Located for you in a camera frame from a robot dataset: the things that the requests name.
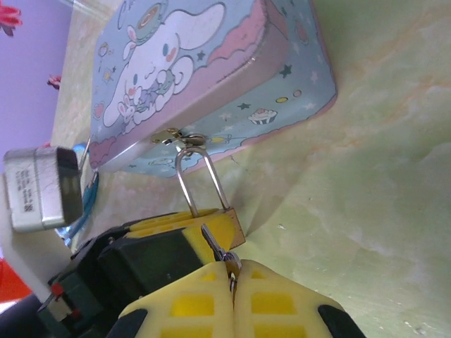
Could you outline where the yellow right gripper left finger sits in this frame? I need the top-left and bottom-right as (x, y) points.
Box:
(108, 261), (236, 338)

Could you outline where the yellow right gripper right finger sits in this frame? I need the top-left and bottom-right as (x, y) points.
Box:
(233, 259), (368, 338)

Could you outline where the brass long shackle padlock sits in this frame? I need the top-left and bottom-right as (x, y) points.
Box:
(174, 146), (247, 251)

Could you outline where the small silver key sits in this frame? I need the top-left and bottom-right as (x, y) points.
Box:
(199, 224), (244, 294)

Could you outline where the orange object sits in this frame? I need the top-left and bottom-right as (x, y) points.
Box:
(0, 258), (33, 304)

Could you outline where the cartoon dog tin box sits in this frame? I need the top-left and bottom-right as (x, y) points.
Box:
(87, 0), (340, 177)

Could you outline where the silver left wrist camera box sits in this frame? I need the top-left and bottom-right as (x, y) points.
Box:
(2, 145), (85, 234)

